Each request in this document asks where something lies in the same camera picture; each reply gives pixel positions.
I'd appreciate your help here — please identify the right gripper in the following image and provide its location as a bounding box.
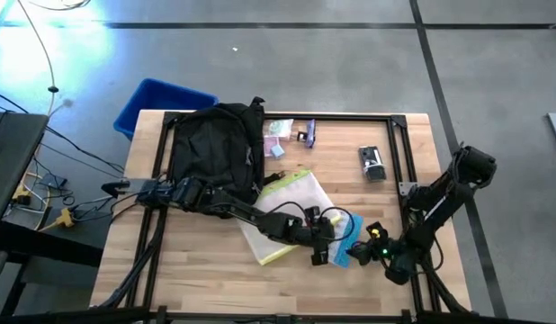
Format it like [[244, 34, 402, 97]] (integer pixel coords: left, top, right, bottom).
[[345, 238, 399, 271]]

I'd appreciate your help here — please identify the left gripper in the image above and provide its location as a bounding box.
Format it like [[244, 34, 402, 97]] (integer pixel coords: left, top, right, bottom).
[[298, 215, 336, 266]]

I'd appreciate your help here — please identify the white mesh pouch blue trim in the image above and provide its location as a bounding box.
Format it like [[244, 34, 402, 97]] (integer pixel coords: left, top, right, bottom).
[[327, 211, 365, 270]]

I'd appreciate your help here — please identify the white mesh pouch yellow trim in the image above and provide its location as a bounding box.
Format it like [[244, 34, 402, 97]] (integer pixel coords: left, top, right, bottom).
[[237, 169, 340, 266]]

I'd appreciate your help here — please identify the black power bank white cable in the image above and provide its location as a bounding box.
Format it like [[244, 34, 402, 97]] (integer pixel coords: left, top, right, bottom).
[[358, 144, 388, 184]]

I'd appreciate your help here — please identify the pink notepad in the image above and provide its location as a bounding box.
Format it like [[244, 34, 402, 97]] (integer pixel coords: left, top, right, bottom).
[[263, 136, 282, 158]]

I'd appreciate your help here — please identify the purple stick item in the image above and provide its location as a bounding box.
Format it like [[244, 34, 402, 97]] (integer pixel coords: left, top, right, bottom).
[[305, 118, 317, 149]]

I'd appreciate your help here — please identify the green packet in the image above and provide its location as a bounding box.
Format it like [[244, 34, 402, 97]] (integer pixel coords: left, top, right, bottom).
[[266, 118, 295, 140]]

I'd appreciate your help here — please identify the black backpack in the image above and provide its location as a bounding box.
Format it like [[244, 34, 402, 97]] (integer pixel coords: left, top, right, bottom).
[[167, 96, 287, 220]]

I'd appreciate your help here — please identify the long black crossbar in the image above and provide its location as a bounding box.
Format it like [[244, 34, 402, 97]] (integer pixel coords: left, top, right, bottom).
[[0, 307, 556, 324]]

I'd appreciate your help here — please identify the black clamp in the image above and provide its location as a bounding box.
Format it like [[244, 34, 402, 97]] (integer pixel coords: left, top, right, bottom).
[[101, 180, 130, 199]]

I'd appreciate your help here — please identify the blue plastic bin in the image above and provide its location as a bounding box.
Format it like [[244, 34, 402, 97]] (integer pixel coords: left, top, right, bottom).
[[113, 77, 220, 140]]

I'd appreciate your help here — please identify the yellow plug connector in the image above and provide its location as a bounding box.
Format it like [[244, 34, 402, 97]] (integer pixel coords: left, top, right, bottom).
[[13, 184, 31, 206], [55, 207, 76, 229]]

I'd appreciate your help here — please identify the black low bench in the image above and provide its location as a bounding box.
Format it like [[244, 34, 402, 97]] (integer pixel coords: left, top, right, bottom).
[[0, 206, 112, 316]]

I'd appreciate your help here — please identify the black power adapter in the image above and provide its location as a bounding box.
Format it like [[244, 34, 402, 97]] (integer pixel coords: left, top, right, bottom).
[[39, 173, 68, 190]]

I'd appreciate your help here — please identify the dark grey side table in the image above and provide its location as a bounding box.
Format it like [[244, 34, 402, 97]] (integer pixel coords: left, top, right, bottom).
[[0, 111, 50, 235]]

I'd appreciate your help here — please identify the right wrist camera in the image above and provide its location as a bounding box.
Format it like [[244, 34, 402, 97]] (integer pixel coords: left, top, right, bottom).
[[366, 220, 390, 240]]

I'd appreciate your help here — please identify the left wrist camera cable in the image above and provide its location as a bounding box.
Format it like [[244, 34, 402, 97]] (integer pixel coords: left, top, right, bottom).
[[255, 200, 356, 244]]

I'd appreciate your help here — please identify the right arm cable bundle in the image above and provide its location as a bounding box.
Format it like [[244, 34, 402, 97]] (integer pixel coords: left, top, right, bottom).
[[403, 251, 471, 314]]

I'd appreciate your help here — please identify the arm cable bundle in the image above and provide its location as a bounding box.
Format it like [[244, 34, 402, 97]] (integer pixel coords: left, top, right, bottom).
[[403, 251, 471, 314], [97, 204, 169, 311]]

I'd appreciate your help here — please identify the black aluminium table frame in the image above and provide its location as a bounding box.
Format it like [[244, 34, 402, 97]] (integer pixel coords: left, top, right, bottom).
[[124, 110, 441, 316]]

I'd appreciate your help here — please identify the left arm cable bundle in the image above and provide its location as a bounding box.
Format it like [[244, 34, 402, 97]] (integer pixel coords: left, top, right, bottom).
[[97, 204, 169, 311]]

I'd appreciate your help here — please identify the black floor cable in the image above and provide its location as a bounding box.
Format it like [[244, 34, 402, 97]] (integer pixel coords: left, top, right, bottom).
[[43, 125, 126, 175]]

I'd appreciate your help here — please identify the tan floor cable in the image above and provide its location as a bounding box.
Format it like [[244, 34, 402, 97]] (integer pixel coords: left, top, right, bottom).
[[16, 0, 58, 116]]

